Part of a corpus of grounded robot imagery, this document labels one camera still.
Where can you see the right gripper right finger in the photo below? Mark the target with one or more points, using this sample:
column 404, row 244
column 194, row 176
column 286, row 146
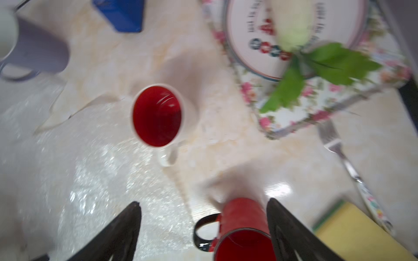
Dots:
column 291, row 240

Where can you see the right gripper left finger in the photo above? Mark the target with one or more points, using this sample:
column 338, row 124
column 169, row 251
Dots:
column 117, row 241

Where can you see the red mug black handle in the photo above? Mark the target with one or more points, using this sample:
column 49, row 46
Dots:
column 243, row 233

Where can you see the clear bubble wrap sheet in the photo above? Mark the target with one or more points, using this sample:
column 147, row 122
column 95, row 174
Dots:
column 60, row 187

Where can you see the yellow green sponge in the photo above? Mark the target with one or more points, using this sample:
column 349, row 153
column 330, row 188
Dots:
column 352, row 235

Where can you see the white mug red inside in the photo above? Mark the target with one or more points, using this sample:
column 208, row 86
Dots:
column 163, row 119

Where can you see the floral square placemat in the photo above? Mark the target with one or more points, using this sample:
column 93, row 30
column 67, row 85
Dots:
column 320, row 98

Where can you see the round white plate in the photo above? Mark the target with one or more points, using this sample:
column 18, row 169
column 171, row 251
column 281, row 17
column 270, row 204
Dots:
column 261, row 35

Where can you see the white artificial rose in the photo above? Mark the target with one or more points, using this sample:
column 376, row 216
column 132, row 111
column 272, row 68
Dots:
column 307, row 55

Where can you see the lavender mug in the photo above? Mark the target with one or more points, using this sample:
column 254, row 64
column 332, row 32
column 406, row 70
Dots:
column 26, row 45

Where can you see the blue tape dispenser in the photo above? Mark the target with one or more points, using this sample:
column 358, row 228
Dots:
column 126, row 16

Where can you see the silver fork floral handle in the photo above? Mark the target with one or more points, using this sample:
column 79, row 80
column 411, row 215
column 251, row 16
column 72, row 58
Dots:
column 333, row 143

